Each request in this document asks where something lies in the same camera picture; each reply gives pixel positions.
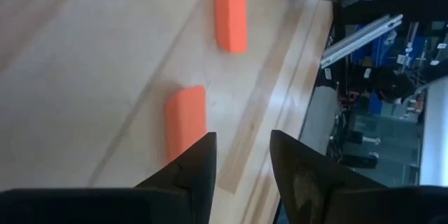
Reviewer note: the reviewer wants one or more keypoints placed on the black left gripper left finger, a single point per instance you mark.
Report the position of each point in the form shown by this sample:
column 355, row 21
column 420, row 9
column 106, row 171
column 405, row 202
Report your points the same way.
column 168, row 203

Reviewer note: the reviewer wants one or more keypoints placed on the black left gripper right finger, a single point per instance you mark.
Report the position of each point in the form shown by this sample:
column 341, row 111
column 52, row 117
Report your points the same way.
column 315, row 199

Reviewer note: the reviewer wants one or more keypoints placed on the orange eraser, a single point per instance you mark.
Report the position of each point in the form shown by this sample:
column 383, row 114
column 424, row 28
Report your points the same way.
column 231, row 10
column 185, row 119

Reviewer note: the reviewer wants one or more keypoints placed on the shelf with blue bins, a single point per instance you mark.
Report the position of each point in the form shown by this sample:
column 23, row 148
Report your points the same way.
column 379, row 47

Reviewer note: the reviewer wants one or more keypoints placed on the silver aluminium bar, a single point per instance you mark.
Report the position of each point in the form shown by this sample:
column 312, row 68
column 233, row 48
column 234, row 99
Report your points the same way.
column 360, row 40

